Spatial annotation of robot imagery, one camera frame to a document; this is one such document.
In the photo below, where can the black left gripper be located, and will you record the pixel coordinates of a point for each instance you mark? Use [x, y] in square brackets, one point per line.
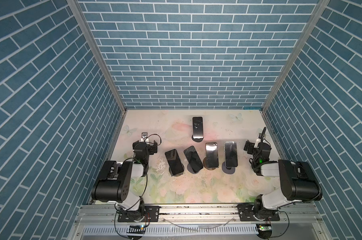
[151, 148]

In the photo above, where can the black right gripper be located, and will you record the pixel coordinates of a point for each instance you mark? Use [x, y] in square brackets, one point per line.
[250, 147]

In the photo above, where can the purple metal phone stand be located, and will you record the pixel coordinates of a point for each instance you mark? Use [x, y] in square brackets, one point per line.
[228, 171]

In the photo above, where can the wooden base phone stand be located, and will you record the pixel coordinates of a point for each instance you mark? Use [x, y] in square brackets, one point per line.
[211, 167]

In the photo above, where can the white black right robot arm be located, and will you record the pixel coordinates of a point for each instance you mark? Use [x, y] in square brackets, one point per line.
[298, 183]

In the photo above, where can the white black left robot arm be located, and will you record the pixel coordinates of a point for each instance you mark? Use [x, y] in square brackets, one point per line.
[113, 181]

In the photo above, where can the black stand far left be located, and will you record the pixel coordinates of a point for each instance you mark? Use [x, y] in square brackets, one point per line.
[177, 174]

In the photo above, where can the black back phone stand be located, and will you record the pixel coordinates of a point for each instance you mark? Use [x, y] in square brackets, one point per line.
[197, 139]

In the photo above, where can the right controller board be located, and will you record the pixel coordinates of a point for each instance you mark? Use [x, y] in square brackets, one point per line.
[265, 228]

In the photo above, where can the controller board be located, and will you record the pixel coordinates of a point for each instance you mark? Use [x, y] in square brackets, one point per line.
[136, 230]
[265, 228]

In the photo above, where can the left controller board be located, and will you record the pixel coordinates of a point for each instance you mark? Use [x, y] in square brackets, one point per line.
[136, 230]

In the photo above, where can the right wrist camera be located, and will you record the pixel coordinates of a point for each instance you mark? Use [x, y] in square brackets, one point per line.
[259, 140]

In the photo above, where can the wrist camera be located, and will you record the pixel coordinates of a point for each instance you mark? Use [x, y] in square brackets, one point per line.
[144, 137]
[259, 140]

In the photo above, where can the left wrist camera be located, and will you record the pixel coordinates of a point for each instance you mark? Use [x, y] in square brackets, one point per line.
[144, 137]

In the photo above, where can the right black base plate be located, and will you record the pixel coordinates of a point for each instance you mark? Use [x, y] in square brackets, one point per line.
[248, 212]

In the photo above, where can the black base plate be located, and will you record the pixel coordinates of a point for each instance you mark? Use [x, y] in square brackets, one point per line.
[144, 213]
[248, 212]

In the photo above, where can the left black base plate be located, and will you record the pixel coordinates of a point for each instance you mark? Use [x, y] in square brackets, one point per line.
[144, 213]

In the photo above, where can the aluminium mounting rail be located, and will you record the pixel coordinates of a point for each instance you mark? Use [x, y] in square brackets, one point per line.
[198, 213]

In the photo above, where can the white slotted cable duct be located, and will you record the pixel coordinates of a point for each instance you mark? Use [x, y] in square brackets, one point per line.
[172, 230]

